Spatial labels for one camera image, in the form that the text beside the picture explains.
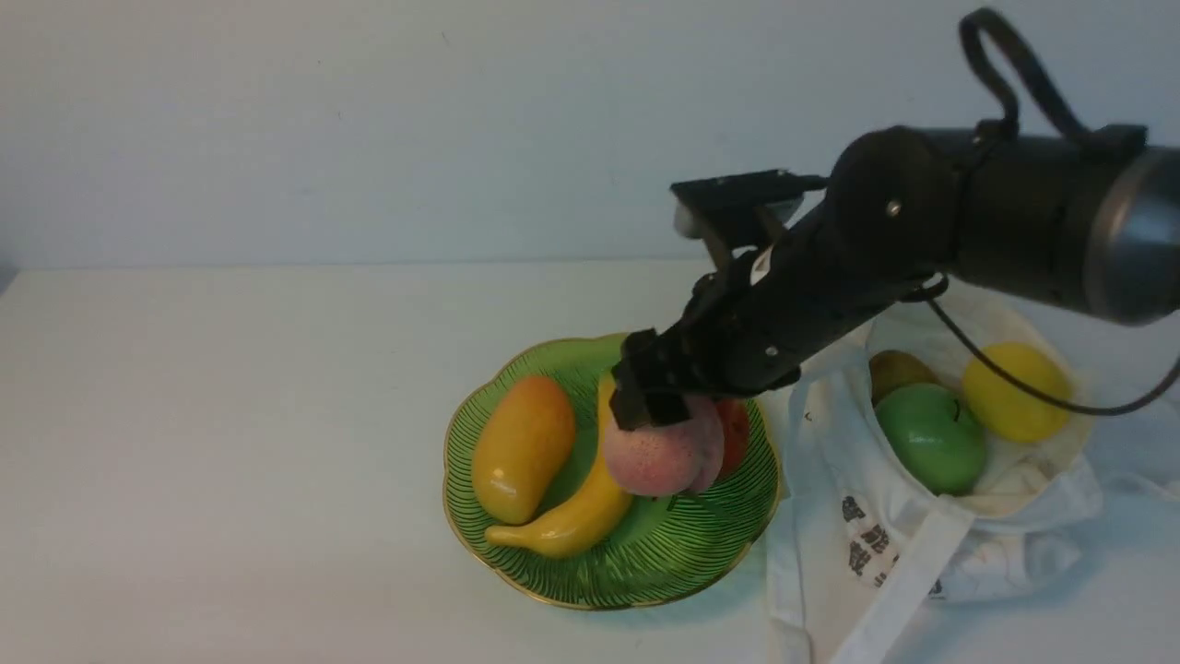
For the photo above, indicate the brown green pear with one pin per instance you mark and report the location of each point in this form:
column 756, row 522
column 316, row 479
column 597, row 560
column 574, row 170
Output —
column 891, row 369

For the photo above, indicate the yellow lemon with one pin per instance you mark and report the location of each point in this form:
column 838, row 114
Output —
column 1005, row 409

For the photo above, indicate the red apple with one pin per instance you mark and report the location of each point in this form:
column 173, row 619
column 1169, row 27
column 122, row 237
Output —
column 734, row 417

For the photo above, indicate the pink peach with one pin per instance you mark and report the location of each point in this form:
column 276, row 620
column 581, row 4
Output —
column 660, row 461

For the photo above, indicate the green scalloped plate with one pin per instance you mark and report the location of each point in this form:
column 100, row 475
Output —
column 662, row 551

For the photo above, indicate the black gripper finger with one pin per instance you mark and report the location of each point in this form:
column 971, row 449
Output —
column 649, row 383

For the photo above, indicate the white cloth bag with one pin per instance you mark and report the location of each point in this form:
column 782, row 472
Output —
column 858, row 546

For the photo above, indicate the yellow orange mango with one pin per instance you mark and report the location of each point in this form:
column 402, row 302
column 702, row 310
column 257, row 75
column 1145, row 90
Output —
column 525, row 443

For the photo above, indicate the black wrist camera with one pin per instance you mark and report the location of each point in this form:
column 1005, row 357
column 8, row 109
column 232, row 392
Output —
column 729, row 214

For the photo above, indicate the yellow banana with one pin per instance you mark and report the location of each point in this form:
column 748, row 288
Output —
column 588, row 516

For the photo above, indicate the green apple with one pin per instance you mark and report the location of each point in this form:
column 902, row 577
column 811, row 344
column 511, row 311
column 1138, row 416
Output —
column 935, row 436

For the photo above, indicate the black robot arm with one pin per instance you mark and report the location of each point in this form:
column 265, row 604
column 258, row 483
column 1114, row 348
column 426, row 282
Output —
column 1032, row 217

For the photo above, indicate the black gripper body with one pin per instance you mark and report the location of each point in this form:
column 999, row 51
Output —
column 750, row 326

